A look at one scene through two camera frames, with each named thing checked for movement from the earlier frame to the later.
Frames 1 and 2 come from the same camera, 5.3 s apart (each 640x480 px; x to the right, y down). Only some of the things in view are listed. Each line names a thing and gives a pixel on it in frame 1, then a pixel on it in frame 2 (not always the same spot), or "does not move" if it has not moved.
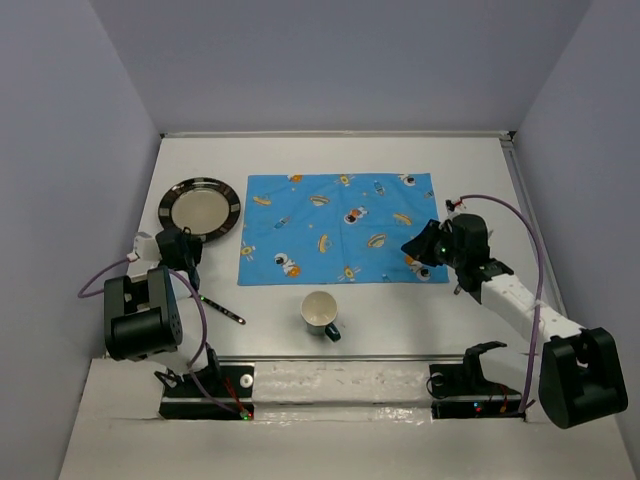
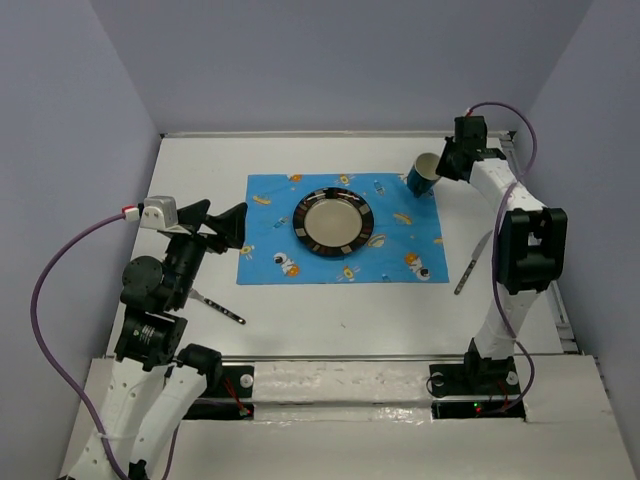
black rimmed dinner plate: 206,206 -> 333,221
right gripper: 418,246 -> 442,167
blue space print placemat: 335,229 does not move
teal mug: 319,310 -> 422,178
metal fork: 222,310 does not move
